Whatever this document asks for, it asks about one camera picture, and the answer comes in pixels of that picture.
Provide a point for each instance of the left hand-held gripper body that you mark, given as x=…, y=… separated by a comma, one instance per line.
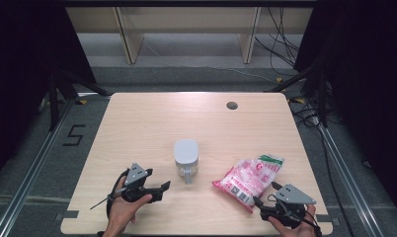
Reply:
x=135, y=174

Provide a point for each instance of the aluminium floor rail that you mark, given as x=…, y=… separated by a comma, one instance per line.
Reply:
x=32, y=171
x=348, y=177

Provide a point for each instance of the person's left hand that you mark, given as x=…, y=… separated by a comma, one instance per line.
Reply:
x=122, y=212

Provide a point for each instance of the black curtain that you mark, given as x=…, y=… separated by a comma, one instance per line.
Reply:
x=22, y=65
x=367, y=82

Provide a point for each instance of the dark grey table bracket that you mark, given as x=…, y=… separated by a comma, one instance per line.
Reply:
x=325, y=218
x=69, y=215

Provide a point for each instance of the light wooden shelf unit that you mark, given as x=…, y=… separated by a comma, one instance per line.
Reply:
x=186, y=19

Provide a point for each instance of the pink and white plastic bag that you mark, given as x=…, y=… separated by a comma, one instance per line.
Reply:
x=249, y=179

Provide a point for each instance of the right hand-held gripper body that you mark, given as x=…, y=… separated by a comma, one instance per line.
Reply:
x=293, y=195

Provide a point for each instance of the person's right hand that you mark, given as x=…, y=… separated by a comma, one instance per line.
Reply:
x=298, y=232

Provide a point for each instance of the clear jar with grey lid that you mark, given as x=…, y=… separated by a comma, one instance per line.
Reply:
x=186, y=153

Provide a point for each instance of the black metal stand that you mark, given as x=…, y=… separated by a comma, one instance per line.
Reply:
x=322, y=95
x=55, y=98

